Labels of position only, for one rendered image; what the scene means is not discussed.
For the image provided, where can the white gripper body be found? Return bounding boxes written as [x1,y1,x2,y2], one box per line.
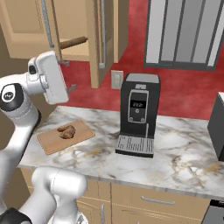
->
[35,50,70,105]

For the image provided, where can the brown wooden rolling pin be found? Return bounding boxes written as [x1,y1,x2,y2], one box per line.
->
[59,36,88,50]

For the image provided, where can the wooden cutting board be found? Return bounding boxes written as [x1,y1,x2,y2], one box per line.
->
[36,119,96,156]

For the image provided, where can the tan base cabinet door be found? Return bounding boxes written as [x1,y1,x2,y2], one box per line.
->
[74,178,112,224]

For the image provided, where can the black coffee machine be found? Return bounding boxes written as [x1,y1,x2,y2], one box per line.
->
[115,73,162,159]

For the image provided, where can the window with grey blinds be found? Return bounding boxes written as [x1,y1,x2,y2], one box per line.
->
[143,0,224,72]

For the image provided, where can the dark grey countertop appliance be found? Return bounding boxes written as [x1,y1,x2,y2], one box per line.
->
[206,92,224,162]

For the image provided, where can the tan drawer front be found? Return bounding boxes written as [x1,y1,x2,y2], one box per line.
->
[111,182,212,222]

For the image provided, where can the black and grey appliance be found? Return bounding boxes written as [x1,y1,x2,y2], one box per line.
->
[200,199,224,224]

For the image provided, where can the tan wall cabinet door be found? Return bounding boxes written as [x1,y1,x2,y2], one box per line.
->
[0,0,62,61]
[85,0,115,89]

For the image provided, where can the grey cabinet door handle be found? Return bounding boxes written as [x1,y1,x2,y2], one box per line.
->
[40,0,56,49]
[98,0,107,70]

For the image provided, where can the beige wall switch plate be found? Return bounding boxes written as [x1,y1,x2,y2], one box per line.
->
[110,69,124,91]

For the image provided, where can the tan wall cabinet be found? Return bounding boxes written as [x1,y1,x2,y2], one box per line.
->
[52,0,131,64]

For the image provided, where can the grey base cabinet handle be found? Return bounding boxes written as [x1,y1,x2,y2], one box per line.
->
[100,203,106,224]

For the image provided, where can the grey drawer handle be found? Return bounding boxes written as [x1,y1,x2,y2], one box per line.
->
[140,195,176,207]

